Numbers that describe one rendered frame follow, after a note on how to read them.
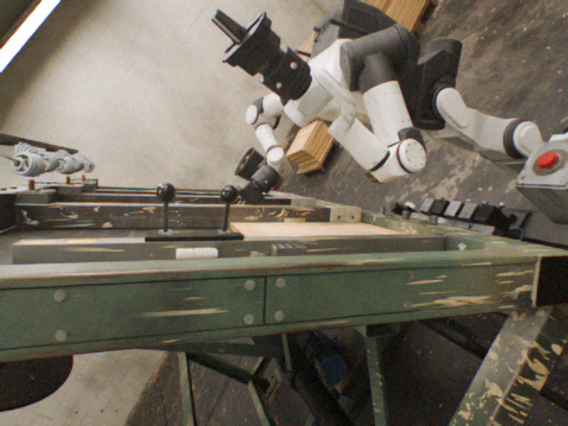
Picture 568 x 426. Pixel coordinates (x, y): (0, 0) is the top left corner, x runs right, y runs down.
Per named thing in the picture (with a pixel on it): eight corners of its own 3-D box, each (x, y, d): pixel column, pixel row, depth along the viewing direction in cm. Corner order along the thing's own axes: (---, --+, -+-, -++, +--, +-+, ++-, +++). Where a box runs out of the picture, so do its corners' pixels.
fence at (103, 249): (444, 252, 96) (445, 237, 95) (13, 266, 66) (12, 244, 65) (430, 248, 100) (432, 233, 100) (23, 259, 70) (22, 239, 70)
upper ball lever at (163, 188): (175, 244, 75) (177, 189, 68) (155, 244, 74) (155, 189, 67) (174, 232, 78) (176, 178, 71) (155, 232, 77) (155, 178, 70)
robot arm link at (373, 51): (402, 87, 95) (385, 37, 96) (412, 73, 86) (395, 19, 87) (359, 101, 96) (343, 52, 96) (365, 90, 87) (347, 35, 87)
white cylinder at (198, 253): (177, 264, 71) (217, 264, 74) (177, 250, 71) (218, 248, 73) (176, 261, 74) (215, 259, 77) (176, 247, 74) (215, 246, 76)
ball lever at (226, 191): (233, 243, 79) (241, 191, 72) (215, 243, 78) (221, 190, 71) (231, 232, 82) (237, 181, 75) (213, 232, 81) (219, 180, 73)
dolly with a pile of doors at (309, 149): (345, 138, 447) (319, 118, 433) (325, 174, 434) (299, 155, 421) (319, 148, 503) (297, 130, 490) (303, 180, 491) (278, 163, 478)
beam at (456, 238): (576, 304, 76) (584, 253, 75) (534, 309, 72) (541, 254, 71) (273, 204, 284) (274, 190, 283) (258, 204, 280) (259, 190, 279)
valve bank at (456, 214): (554, 231, 107) (505, 187, 100) (531, 273, 106) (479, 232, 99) (434, 212, 154) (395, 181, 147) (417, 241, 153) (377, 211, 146)
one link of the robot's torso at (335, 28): (385, 55, 136) (295, 25, 124) (453, 19, 104) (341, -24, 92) (370, 135, 138) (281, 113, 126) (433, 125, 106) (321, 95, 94)
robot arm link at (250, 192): (253, 210, 146) (274, 189, 148) (259, 213, 137) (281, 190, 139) (231, 188, 142) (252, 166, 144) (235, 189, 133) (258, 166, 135)
